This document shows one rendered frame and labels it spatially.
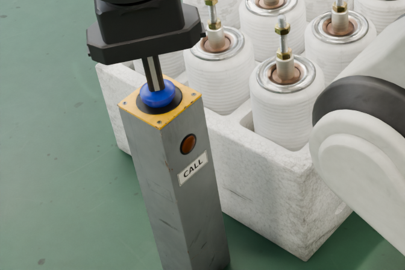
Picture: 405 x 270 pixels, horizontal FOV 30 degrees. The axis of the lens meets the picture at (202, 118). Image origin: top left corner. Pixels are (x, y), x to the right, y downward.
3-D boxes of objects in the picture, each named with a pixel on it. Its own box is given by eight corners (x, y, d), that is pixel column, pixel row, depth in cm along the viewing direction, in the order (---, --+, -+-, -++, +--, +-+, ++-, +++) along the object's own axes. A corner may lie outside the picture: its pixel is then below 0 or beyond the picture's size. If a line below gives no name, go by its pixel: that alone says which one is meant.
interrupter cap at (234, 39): (251, 55, 100) (251, 50, 100) (196, 68, 100) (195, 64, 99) (237, 24, 106) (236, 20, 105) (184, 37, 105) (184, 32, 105)
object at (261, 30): (243, 84, 124) (232, -9, 112) (300, 72, 124) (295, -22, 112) (256, 122, 117) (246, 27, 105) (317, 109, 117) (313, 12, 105)
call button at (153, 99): (184, 99, 86) (181, 85, 85) (160, 118, 84) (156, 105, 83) (160, 86, 88) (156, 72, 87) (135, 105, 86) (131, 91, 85)
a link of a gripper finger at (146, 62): (155, 77, 86) (144, 32, 82) (158, 94, 83) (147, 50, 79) (141, 79, 86) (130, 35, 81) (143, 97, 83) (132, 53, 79)
